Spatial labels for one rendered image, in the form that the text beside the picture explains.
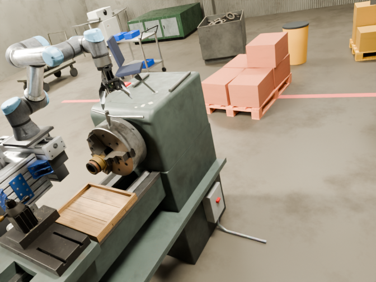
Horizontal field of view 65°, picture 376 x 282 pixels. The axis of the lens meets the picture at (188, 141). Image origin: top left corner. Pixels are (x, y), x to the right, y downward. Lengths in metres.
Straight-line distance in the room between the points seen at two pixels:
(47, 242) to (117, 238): 0.33
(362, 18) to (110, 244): 5.13
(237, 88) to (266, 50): 0.67
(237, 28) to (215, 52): 0.63
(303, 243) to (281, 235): 0.16
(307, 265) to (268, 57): 2.72
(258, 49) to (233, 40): 1.90
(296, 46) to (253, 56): 1.34
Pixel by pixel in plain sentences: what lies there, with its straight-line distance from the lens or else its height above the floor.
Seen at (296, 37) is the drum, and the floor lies 0.46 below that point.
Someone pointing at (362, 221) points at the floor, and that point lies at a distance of 2.60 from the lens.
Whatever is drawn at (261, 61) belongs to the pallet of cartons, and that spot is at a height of 0.53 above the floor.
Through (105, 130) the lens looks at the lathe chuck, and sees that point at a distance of 1.57.
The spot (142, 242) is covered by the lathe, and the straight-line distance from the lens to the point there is 1.86.
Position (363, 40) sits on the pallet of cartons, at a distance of 5.44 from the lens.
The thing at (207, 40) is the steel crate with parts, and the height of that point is 0.49.
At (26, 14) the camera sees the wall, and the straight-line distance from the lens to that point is 11.51.
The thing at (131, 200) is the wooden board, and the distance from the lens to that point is 1.59.
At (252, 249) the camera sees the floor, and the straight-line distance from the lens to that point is 2.36.
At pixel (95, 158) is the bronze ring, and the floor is 1.12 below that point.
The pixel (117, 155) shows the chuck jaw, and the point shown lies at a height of 1.11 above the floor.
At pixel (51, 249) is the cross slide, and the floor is 0.97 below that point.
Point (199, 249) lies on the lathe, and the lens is 2.34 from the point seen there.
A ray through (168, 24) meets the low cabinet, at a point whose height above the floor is 0.45.
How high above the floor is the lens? 1.87
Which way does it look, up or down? 31 degrees down
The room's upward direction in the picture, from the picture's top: 14 degrees counter-clockwise
